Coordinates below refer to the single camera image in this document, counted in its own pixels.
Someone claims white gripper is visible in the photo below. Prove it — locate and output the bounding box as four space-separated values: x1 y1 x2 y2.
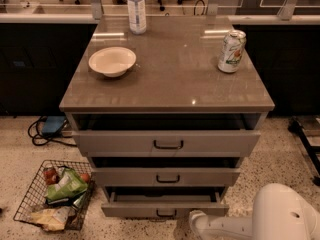
189 210 207 236

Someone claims grey drawer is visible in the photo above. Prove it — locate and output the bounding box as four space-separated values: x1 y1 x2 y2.
91 157 240 187
74 114 260 157
101 192 229 219

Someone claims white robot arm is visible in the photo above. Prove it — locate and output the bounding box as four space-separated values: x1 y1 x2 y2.
189 183 320 240

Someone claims red apple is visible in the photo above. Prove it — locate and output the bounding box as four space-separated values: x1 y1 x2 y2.
80 173 91 183

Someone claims green chip bag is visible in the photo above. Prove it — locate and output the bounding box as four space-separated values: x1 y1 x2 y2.
46 167 88 201

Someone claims black metal stand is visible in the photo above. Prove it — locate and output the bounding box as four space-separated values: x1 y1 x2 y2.
288 115 320 186

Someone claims yellow snack bag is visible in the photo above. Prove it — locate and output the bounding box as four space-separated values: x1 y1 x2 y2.
30 206 70 231

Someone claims blue power box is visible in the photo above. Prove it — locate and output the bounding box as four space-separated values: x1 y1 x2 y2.
41 116 66 136

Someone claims white ceramic bowl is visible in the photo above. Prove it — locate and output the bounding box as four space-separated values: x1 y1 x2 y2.
88 47 136 78

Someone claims green white soda can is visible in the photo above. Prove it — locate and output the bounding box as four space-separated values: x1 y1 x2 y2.
218 30 246 73

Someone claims clear plastic water bottle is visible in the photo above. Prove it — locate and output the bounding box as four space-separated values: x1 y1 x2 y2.
127 0 147 34

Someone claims black wire basket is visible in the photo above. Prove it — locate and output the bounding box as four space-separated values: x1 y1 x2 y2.
14 160 94 230

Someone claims black floor cable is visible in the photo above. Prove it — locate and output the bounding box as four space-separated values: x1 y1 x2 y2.
27 115 78 148

